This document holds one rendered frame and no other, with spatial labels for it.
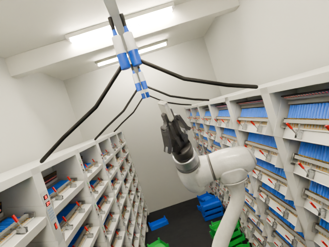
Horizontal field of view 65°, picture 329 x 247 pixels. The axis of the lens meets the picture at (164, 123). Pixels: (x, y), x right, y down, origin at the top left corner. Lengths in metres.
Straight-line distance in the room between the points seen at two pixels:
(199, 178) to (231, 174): 0.11
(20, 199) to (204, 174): 0.95
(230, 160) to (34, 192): 0.98
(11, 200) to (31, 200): 0.10
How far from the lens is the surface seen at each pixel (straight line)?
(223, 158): 0.96
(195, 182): 0.97
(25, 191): 1.49
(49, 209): 1.52
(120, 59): 1.59
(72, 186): 1.96
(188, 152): 0.88
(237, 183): 0.98
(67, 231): 1.74
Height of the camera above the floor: 1.76
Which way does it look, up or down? 2 degrees down
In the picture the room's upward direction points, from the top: 18 degrees counter-clockwise
